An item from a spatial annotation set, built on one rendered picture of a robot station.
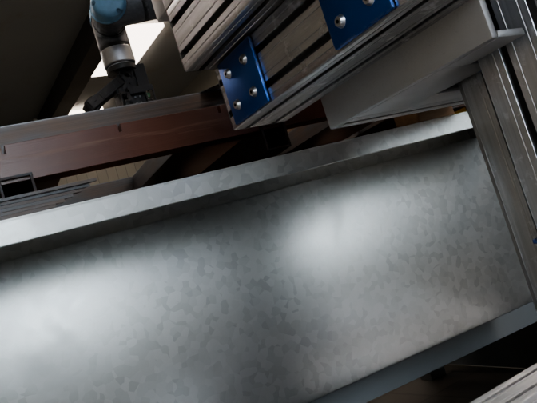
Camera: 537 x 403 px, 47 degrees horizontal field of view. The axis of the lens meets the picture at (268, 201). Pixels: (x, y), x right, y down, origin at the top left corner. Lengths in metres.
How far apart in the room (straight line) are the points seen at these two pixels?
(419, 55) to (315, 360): 0.56
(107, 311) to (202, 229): 0.19
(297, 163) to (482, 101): 0.27
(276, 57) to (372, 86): 0.12
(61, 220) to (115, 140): 0.28
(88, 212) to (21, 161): 0.24
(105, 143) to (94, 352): 0.33
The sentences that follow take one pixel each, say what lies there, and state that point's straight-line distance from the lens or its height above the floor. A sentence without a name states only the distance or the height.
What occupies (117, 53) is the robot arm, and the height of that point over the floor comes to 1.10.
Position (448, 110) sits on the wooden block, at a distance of 1.22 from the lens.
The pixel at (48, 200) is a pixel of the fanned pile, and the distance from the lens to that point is 0.87.
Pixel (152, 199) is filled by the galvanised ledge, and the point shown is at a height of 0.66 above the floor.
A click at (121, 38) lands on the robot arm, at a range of 1.53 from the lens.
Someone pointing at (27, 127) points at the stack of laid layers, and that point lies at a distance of 1.07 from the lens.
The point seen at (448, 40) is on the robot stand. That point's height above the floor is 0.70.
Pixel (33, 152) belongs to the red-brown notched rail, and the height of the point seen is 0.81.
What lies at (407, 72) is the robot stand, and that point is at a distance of 0.71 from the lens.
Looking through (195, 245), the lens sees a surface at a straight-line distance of 0.98.
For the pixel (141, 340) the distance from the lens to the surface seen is 0.95.
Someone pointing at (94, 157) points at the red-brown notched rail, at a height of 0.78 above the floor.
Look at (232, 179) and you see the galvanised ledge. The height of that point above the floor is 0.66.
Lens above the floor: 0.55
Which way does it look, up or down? 5 degrees up
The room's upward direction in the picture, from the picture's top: 17 degrees counter-clockwise
